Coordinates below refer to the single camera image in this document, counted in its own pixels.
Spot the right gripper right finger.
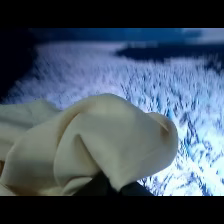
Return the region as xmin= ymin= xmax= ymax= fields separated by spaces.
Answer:
xmin=119 ymin=180 xmax=155 ymax=197

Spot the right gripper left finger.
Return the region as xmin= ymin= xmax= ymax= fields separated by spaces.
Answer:
xmin=73 ymin=171 xmax=118 ymax=197

